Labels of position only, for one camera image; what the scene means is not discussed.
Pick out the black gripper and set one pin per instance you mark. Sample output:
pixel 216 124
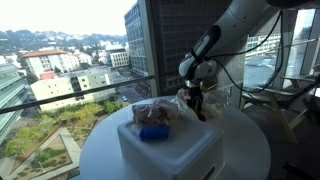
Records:
pixel 196 97

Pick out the white pink cloth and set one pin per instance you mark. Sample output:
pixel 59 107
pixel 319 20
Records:
pixel 158 112

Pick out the blue sponge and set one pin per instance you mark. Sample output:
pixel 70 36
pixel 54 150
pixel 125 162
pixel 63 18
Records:
pixel 159 132

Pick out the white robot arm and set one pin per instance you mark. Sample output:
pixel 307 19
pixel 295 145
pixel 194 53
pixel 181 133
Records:
pixel 240 18

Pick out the white plastic target bag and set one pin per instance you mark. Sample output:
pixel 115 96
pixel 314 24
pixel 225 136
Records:
pixel 209 107

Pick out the white storage container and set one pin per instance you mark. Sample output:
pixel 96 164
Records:
pixel 193 151

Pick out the wooden chair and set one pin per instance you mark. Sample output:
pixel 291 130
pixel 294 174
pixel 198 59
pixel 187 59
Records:
pixel 290 106

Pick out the window railing bar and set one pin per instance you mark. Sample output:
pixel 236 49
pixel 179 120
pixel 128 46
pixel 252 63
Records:
pixel 74 94

